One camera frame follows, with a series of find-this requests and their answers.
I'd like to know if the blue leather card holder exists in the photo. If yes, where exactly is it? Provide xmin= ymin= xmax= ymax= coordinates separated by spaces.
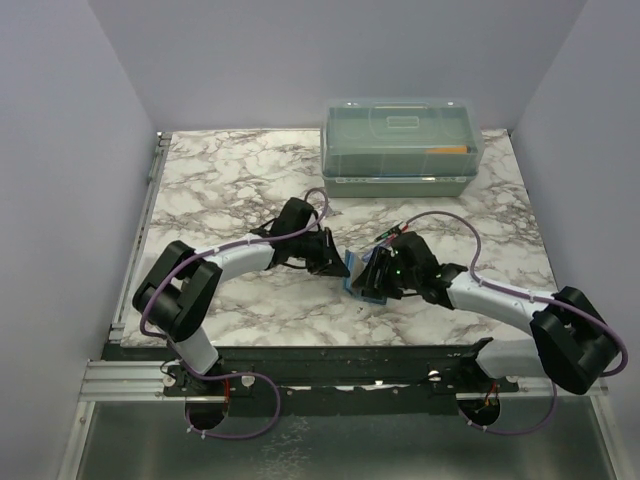
xmin=339 ymin=247 xmax=389 ymax=306

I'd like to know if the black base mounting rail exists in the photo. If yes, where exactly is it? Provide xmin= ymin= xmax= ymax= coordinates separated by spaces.
xmin=99 ymin=344 xmax=518 ymax=403

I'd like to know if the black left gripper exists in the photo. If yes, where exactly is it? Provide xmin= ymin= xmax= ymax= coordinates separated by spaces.
xmin=291 ymin=227 xmax=350 ymax=278

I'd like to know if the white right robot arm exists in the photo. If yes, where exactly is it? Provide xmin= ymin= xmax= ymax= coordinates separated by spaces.
xmin=348 ymin=232 xmax=623 ymax=395

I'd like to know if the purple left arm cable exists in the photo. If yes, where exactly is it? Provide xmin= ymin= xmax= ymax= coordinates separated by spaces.
xmin=138 ymin=187 xmax=332 ymax=441

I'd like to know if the aluminium frame rail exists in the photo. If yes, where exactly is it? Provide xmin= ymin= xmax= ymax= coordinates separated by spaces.
xmin=77 ymin=357 xmax=174 ymax=401

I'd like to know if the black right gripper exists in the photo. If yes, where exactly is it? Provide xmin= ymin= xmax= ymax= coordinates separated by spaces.
xmin=352 ymin=246 xmax=420 ymax=301

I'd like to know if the blue transparent handle screwdriver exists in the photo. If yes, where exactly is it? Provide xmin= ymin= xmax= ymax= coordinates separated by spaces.
xmin=362 ymin=245 xmax=385 ymax=263

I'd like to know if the clear lidded storage box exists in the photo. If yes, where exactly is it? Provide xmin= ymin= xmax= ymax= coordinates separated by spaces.
xmin=321 ymin=98 xmax=485 ymax=198

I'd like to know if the black VIP card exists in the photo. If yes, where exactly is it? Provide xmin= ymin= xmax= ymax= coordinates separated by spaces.
xmin=349 ymin=260 xmax=366 ymax=291

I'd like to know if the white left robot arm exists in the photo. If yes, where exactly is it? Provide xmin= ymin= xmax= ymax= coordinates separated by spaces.
xmin=132 ymin=197 xmax=350 ymax=395

